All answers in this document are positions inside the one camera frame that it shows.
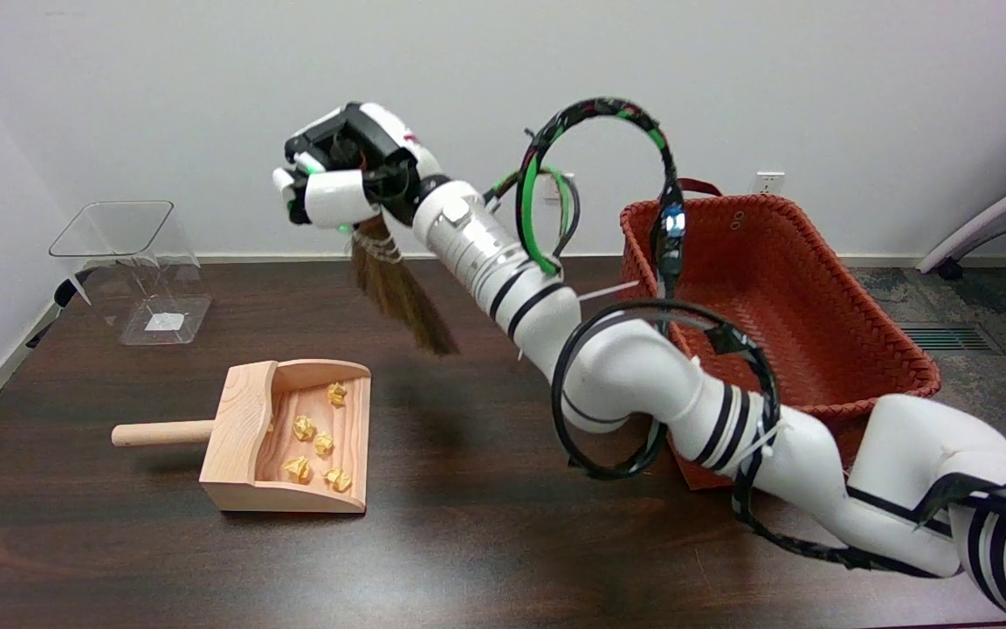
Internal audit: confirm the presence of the black object behind table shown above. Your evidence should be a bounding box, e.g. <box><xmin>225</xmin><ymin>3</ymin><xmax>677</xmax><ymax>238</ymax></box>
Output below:
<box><xmin>27</xmin><ymin>278</ymin><xmax>93</xmax><ymax>350</ymax></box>

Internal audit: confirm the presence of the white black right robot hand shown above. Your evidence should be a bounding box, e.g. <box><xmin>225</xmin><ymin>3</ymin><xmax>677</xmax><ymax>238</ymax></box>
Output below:
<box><xmin>272</xmin><ymin>102</ymin><xmax>451</xmax><ymax>232</ymax></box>

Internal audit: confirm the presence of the office chair base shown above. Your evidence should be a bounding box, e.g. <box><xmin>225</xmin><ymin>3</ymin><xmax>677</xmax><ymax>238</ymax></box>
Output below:
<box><xmin>916</xmin><ymin>164</ymin><xmax>1006</xmax><ymax>396</ymax></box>

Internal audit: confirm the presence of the thin green cable loop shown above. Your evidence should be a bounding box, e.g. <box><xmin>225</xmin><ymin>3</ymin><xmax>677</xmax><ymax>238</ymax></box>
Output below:
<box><xmin>487</xmin><ymin>166</ymin><xmax>582</xmax><ymax>259</ymax></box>

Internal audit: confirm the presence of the brown bristle hand broom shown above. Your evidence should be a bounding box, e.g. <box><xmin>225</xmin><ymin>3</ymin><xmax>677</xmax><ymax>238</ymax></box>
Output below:
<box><xmin>348</xmin><ymin>217</ymin><xmax>460</xmax><ymax>356</ymax></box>

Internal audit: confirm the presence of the red woven basket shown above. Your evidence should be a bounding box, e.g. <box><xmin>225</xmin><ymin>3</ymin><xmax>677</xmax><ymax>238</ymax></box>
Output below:
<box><xmin>619</xmin><ymin>179</ymin><xmax>942</xmax><ymax>490</ymax></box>

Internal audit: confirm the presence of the black sleeved cable loop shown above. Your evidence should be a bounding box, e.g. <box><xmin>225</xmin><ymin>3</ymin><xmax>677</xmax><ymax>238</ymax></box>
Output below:
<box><xmin>551</xmin><ymin>298</ymin><xmax>1006</xmax><ymax>579</ymax></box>

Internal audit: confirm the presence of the metal floor vent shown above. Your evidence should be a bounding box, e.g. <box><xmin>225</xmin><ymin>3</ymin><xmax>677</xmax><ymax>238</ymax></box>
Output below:
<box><xmin>896</xmin><ymin>323</ymin><xmax>1002</xmax><ymax>353</ymax></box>

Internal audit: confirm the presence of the clear plastic container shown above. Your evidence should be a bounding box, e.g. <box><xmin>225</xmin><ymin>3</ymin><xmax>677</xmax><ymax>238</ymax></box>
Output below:
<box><xmin>49</xmin><ymin>200</ymin><xmax>213</xmax><ymax>347</ymax></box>

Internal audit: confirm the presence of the black green taped cable loop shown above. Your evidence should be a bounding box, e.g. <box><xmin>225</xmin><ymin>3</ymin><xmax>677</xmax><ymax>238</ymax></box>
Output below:
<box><xmin>516</xmin><ymin>97</ymin><xmax>688</xmax><ymax>303</ymax></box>

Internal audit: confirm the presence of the wooden dustpan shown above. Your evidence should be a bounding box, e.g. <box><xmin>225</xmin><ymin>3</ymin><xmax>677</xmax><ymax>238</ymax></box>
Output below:
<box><xmin>111</xmin><ymin>358</ymin><xmax>372</xmax><ymax>514</ymax></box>

